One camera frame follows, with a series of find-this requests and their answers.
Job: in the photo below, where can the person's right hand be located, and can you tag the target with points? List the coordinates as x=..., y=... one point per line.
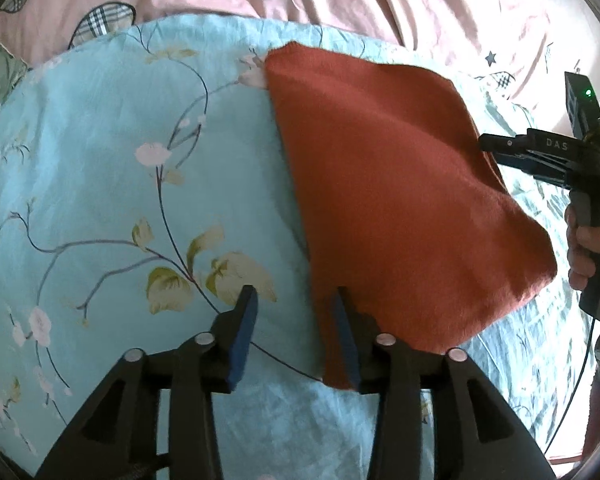
x=580, y=262

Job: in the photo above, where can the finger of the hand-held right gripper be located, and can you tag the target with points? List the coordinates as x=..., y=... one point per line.
x=535, y=167
x=502, y=143

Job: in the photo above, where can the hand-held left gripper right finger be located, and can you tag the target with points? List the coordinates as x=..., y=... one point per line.
x=345, y=341

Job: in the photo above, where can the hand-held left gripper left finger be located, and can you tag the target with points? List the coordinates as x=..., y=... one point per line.
x=242, y=341

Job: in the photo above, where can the light blue floral blanket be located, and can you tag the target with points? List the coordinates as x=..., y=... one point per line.
x=105, y=185

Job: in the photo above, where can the orange knit sweater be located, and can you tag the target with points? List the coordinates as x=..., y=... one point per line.
x=380, y=185

